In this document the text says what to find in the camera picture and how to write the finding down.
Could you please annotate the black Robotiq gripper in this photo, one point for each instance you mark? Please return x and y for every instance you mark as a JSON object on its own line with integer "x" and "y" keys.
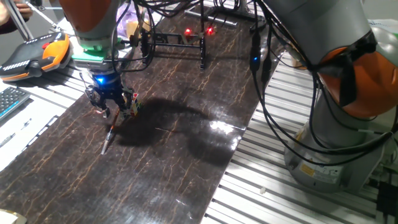
{"x": 107, "y": 85}

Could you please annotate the dark red sleeved forearm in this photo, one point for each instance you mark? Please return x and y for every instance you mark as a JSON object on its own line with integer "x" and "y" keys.
{"x": 6, "y": 28}

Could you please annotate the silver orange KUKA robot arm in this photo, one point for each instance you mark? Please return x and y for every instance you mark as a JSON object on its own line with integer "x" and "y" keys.
{"x": 326, "y": 31}

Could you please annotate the black pen rack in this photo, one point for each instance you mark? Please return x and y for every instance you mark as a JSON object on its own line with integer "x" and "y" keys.
{"x": 186, "y": 40}

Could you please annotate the bystander bare hand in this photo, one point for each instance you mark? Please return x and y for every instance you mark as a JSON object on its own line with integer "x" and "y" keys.
{"x": 25, "y": 11}

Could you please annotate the multicoloured Rubik's cube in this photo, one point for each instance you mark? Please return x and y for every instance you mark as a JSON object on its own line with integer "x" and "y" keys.
{"x": 137, "y": 107}

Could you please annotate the green wrist adapter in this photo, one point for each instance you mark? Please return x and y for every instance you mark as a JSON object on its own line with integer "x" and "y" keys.
{"x": 88, "y": 56}

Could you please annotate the dark marble pattern mat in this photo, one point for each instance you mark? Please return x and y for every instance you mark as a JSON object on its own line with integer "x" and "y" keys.
{"x": 155, "y": 161}

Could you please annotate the yellow sponge block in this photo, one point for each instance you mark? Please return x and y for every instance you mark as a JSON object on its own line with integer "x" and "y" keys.
{"x": 134, "y": 29}

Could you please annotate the purple plastic bag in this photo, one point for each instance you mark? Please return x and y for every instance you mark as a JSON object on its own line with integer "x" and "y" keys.
{"x": 122, "y": 15}

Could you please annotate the orange black teach pendant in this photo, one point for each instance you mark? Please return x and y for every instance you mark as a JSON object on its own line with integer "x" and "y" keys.
{"x": 31, "y": 59}

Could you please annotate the large white paper sheet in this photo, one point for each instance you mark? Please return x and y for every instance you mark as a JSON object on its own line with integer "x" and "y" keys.
{"x": 18, "y": 140}

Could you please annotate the black computer keyboard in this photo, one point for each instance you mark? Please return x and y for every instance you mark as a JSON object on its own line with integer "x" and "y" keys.
{"x": 11, "y": 99}

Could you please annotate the thin grey tripod rod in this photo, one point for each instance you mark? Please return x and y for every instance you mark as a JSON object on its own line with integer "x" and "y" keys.
{"x": 46, "y": 15}

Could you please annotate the grey tripod leg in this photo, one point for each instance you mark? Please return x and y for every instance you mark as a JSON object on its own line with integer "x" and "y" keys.
{"x": 17, "y": 21}

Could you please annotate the black clamp stand base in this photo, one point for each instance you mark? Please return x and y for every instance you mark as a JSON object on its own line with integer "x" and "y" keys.
{"x": 214, "y": 19}

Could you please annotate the slanted silver stand pole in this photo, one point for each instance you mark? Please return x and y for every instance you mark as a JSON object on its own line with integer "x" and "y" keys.
{"x": 244, "y": 6}

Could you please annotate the small white plastic scrap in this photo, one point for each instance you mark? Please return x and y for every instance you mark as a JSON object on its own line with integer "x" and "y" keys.
{"x": 263, "y": 190}

